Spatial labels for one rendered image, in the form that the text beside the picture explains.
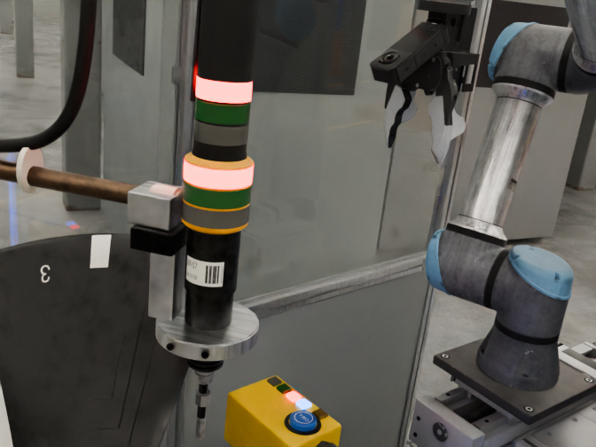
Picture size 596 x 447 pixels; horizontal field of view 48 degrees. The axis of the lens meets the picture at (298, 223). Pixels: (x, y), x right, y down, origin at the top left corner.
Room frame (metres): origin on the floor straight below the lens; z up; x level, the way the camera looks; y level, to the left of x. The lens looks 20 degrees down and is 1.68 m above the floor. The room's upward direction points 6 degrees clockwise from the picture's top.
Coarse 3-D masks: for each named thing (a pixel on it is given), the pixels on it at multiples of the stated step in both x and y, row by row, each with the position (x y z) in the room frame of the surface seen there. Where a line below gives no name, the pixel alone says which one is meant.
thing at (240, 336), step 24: (144, 192) 0.40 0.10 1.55; (144, 216) 0.40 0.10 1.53; (168, 216) 0.40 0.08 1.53; (144, 240) 0.40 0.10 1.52; (168, 240) 0.39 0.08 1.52; (168, 264) 0.40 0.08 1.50; (168, 288) 0.40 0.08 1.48; (168, 312) 0.40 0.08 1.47; (240, 312) 0.42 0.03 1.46; (168, 336) 0.38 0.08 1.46; (192, 336) 0.38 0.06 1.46; (216, 336) 0.38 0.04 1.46; (240, 336) 0.39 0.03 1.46; (216, 360) 0.37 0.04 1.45
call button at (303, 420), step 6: (294, 414) 0.84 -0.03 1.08; (300, 414) 0.84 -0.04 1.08; (306, 414) 0.84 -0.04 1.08; (312, 414) 0.85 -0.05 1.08; (294, 420) 0.83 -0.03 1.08; (300, 420) 0.83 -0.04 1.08; (306, 420) 0.83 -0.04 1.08; (312, 420) 0.83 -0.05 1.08; (294, 426) 0.82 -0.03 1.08; (300, 426) 0.82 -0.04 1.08; (306, 426) 0.82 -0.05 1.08; (312, 426) 0.82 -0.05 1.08
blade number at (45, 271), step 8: (40, 264) 0.55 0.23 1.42; (48, 264) 0.55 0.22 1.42; (56, 264) 0.55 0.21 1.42; (40, 272) 0.54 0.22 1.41; (48, 272) 0.54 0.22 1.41; (56, 272) 0.54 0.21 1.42; (40, 280) 0.54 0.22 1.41; (48, 280) 0.54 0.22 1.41; (56, 280) 0.54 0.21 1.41; (40, 288) 0.53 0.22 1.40
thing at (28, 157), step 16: (96, 0) 0.43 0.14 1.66; (80, 16) 0.42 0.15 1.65; (80, 32) 0.42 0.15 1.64; (80, 48) 0.42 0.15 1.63; (80, 64) 0.42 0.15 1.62; (80, 80) 0.42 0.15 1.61; (80, 96) 0.42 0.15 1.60; (64, 112) 0.42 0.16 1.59; (48, 128) 0.43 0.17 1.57; (64, 128) 0.43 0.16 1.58; (0, 144) 0.44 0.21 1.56; (16, 144) 0.43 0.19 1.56; (32, 144) 0.43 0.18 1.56; (48, 144) 0.43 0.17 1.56; (32, 160) 0.43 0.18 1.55; (32, 192) 0.43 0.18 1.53
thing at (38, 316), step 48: (48, 240) 0.56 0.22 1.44; (0, 288) 0.53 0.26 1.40; (48, 288) 0.53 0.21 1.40; (96, 288) 0.53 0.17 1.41; (144, 288) 0.53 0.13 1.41; (0, 336) 0.51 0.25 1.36; (48, 336) 0.51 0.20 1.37; (96, 336) 0.50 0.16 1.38; (144, 336) 0.50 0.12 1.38; (48, 384) 0.48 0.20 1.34; (96, 384) 0.47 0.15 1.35; (144, 384) 0.48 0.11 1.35; (48, 432) 0.46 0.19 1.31; (96, 432) 0.45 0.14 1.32; (144, 432) 0.45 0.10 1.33
